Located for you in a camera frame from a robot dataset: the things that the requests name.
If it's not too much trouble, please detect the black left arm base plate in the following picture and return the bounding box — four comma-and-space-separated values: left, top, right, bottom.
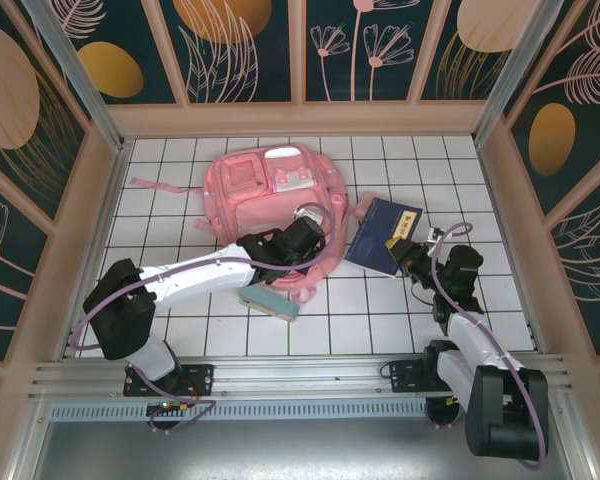
123, 363, 216, 397

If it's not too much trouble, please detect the lavender left arm cable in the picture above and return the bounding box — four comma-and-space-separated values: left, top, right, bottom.
69, 201, 341, 436

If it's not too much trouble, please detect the aluminium mounting rail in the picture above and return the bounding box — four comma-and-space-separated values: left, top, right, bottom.
27, 353, 576, 401

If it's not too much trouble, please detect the pink school backpack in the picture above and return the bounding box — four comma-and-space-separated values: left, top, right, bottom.
128, 142, 370, 304

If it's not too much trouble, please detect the small circuit board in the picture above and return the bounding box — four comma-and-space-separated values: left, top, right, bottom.
146, 398, 197, 417

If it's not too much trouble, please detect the perforated metal cable tray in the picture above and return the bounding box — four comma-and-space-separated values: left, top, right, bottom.
47, 402, 431, 424

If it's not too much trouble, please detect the lavender right arm cable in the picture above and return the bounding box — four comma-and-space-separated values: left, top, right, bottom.
419, 222, 551, 471

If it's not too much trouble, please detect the aluminium frame post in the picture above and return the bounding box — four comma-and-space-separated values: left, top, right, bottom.
472, 0, 579, 147
22, 0, 131, 154

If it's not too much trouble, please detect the teal pencil case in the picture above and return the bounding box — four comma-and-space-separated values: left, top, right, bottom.
238, 284, 301, 322

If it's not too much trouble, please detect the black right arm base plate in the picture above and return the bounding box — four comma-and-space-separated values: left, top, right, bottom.
388, 358, 481, 401

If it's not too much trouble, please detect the aluminium side rail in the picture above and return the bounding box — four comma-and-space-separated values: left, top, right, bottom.
54, 142, 134, 361

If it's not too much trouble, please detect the dark blue book yellow label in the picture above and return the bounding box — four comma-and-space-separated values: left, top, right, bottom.
342, 196, 425, 279

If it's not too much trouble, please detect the grey metal panel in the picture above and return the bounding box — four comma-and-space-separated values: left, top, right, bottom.
27, 418, 589, 480

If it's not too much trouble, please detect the lavender arm cable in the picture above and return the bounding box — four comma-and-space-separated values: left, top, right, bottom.
419, 222, 551, 471
69, 201, 341, 436

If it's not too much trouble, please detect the black right camera cable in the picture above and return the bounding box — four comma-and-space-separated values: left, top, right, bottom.
408, 277, 434, 307

